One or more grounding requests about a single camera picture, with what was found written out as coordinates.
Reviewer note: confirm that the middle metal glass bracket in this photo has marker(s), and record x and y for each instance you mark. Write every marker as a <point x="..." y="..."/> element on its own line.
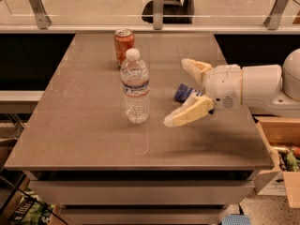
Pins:
<point x="158" y="14"/>

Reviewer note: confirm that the clear plastic water bottle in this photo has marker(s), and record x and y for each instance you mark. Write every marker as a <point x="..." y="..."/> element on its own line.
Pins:
<point x="135" y="83"/>

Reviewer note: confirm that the glass barrier panel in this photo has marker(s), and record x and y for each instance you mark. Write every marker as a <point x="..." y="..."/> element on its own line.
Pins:
<point x="116" y="12"/>

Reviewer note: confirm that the orange soda can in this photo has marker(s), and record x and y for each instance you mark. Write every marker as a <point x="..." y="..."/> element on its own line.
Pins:
<point x="123" y="40"/>

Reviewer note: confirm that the right metal glass bracket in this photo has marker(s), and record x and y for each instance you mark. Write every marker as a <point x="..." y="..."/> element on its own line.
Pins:
<point x="272" y="21"/>

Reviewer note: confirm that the left metal glass bracket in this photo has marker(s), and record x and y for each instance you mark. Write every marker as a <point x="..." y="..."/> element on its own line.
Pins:
<point x="42" y="18"/>

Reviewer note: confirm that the green snack bag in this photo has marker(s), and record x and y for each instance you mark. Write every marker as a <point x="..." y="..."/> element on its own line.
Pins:
<point x="31" y="211"/>

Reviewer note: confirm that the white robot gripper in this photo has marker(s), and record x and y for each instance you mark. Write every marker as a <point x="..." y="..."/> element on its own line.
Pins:
<point x="222" y="86"/>

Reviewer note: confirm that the metal glass bracket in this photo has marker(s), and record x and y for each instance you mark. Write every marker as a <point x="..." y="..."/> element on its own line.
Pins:
<point x="272" y="21"/>
<point x="42" y="18"/>
<point x="158" y="14"/>

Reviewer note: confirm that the black office chair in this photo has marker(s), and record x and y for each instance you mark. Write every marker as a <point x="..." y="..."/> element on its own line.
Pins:
<point x="174" y="12"/>

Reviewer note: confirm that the lower grey drawer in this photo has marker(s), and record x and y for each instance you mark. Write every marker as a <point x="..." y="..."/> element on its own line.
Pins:
<point x="161" y="216"/>

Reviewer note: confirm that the blue snack bar wrapper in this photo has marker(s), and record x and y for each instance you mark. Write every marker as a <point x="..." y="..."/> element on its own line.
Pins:
<point x="183" y="92"/>

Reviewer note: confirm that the blue perforated basket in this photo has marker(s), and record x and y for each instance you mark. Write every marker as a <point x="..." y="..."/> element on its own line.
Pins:
<point x="236" y="220"/>

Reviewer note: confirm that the cardboard box with items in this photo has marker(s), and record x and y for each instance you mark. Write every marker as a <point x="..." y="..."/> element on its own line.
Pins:
<point x="282" y="138"/>

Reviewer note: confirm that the grey drawer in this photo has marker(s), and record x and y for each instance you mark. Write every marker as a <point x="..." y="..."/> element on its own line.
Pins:
<point x="161" y="216"/>
<point x="142" y="192"/>

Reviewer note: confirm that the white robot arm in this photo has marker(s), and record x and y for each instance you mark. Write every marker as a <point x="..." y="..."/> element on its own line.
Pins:
<point x="270" y="89"/>

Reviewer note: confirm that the upper grey drawer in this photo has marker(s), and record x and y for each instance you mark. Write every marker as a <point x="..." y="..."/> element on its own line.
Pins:
<point x="142" y="192"/>

